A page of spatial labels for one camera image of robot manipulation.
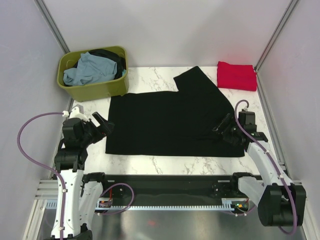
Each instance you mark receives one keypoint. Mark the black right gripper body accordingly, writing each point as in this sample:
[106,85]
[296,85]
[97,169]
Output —
[230,133]

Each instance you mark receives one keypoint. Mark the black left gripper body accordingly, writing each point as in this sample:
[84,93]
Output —
[92,133]

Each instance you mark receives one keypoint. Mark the black t shirt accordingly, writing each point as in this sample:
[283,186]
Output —
[172,123]

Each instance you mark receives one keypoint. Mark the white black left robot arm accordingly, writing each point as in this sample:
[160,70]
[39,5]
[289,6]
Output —
[78,193]

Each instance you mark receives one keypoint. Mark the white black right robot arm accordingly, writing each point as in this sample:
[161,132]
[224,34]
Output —
[279,201]

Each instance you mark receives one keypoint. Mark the folded red t shirt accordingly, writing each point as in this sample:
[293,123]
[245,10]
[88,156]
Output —
[237,77]

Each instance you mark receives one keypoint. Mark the olive green plastic bin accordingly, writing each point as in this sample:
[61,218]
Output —
[95,91]

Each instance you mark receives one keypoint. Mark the light blue t shirt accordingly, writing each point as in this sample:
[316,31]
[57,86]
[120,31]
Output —
[91,69]

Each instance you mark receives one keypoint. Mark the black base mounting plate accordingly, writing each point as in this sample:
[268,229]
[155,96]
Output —
[172,190]

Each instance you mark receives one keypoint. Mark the black garment in bin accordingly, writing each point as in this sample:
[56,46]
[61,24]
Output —
[120,61]

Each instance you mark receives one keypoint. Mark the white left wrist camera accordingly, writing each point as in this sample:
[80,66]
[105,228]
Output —
[76,112]

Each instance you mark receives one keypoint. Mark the right aluminium corner post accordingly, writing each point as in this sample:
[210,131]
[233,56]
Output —
[276,33]

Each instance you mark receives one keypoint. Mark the aluminium corner post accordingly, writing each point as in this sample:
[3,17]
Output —
[52,25]
[276,33]

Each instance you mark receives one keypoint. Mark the aluminium front rail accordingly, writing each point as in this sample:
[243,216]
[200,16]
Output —
[47,190]

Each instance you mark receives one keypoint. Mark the slotted cable duct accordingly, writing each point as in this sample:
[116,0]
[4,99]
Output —
[226,204]

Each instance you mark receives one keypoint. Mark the left aluminium corner post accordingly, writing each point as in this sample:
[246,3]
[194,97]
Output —
[52,25]

